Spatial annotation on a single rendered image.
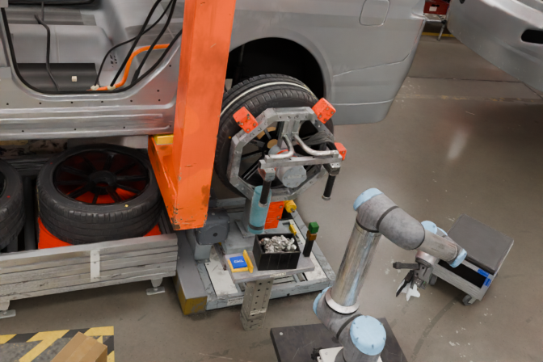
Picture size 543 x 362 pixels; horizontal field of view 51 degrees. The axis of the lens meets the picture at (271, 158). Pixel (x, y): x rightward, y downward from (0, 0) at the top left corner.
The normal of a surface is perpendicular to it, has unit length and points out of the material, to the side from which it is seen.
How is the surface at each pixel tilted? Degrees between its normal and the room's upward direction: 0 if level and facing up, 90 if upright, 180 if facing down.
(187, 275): 0
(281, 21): 90
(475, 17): 88
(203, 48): 90
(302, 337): 0
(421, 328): 0
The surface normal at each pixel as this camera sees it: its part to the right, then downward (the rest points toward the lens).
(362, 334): 0.18, -0.73
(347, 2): 0.36, 0.57
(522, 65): -0.80, 0.48
